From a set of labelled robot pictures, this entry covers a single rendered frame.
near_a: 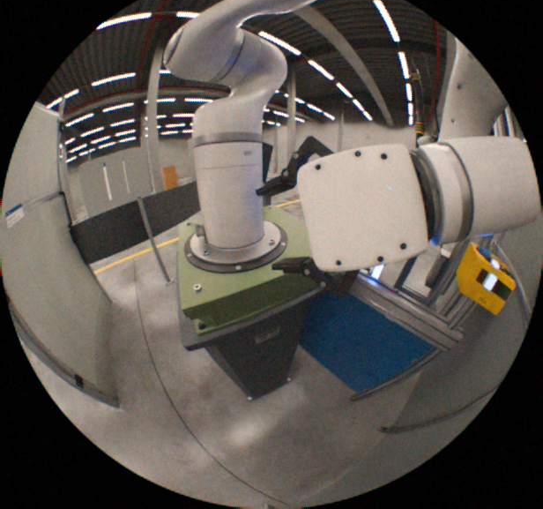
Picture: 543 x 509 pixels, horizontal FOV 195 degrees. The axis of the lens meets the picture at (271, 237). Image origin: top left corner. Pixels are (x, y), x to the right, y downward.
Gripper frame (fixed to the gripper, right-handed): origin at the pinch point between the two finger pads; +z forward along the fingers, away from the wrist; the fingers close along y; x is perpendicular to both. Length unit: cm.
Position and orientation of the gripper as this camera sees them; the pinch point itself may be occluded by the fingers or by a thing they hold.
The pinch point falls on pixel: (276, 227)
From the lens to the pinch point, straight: 19.2
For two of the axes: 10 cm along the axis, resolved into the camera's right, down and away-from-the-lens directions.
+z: -7.6, 1.4, 6.3
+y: 2.1, 9.8, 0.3
